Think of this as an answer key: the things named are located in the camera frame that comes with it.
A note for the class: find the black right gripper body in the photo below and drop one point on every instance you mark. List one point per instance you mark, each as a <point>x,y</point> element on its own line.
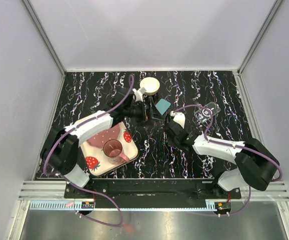
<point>172,143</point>

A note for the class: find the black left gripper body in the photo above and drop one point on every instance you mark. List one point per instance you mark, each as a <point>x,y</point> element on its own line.
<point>140,110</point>

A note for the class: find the phone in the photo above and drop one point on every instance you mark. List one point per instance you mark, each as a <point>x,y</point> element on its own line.
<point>162,106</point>

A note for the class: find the clear transparent phone case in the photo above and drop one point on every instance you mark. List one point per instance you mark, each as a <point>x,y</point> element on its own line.
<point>209,110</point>

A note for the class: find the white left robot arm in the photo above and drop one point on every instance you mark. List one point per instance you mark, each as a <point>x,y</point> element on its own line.
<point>61,149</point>

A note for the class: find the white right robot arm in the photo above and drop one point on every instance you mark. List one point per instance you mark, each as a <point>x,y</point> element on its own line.
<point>255,165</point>

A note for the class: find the cream ceramic bowl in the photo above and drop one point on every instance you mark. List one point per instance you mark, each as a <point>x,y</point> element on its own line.
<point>151,85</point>

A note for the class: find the pink dotted plate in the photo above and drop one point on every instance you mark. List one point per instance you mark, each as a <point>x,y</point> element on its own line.
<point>99,139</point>

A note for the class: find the white strawberry tray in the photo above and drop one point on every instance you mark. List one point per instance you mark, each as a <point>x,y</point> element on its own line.
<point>98,163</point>

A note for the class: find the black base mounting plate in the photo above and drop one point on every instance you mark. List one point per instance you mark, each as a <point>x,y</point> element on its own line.
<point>201,188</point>

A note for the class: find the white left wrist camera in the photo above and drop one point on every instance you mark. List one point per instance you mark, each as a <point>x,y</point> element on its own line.
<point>138,94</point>

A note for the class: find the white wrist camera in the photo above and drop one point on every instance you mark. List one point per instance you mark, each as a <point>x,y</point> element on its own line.
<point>179,118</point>
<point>138,94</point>

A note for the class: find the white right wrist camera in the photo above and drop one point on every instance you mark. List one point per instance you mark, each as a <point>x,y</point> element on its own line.
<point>179,118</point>

